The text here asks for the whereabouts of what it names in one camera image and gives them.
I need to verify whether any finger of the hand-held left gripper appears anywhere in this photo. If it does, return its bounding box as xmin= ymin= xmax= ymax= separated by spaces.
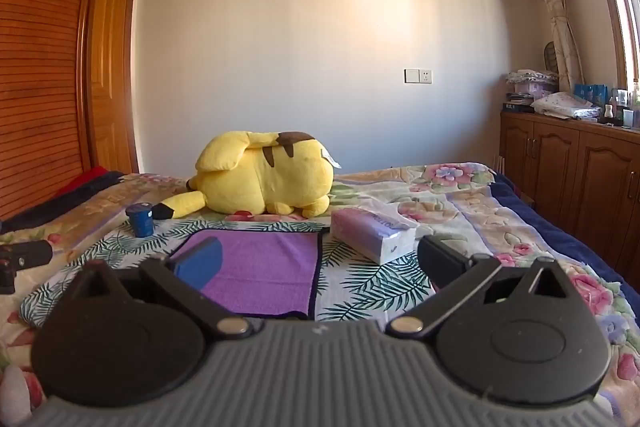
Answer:
xmin=0 ymin=240 xmax=54 ymax=296

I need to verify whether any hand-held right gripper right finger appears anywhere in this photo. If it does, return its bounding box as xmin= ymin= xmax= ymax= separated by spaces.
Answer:
xmin=387 ymin=234 xmax=583 ymax=338

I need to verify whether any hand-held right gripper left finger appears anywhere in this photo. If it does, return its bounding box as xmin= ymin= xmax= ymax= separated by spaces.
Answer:
xmin=60 ymin=236 xmax=254 ymax=342

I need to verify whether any purple towel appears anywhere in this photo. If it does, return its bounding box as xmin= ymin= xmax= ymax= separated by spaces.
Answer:
xmin=170 ymin=229 xmax=324 ymax=321

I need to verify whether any blue cup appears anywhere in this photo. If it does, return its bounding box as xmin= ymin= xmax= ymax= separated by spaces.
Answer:
xmin=125 ymin=203 xmax=154 ymax=238

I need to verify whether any pink white tissue pack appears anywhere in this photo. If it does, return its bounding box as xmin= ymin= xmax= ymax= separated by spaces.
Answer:
xmin=330 ymin=206 xmax=419 ymax=266

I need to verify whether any red cloth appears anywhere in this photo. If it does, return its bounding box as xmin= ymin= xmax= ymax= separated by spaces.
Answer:
xmin=52 ymin=166 xmax=112 ymax=198

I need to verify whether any yellow plush toy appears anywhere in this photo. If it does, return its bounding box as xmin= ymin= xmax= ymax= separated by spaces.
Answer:
xmin=159 ymin=130 xmax=342 ymax=221

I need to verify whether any dark blue blanket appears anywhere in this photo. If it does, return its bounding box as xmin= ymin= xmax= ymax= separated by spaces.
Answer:
xmin=492 ymin=174 xmax=627 ymax=294

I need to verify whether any wooden cabinet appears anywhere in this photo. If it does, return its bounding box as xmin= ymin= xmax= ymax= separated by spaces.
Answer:
xmin=499 ymin=111 xmax=640 ymax=279

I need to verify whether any wooden slatted wardrobe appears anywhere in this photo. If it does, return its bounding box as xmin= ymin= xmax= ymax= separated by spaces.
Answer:
xmin=0 ymin=0 xmax=117 ymax=222

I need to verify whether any stack of folded cloths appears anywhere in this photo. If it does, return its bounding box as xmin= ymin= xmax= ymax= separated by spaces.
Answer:
xmin=505 ymin=69 xmax=560 ymax=108

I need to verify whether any white floral folded cloth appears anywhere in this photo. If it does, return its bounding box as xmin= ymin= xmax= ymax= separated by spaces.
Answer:
xmin=530 ymin=91 xmax=602 ymax=120

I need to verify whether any wooden door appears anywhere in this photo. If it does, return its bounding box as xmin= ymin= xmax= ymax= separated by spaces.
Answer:
xmin=84 ymin=0 xmax=142 ymax=176

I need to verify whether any blue printed box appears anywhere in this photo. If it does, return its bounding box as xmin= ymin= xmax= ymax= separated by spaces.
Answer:
xmin=573 ymin=83 xmax=609 ymax=108

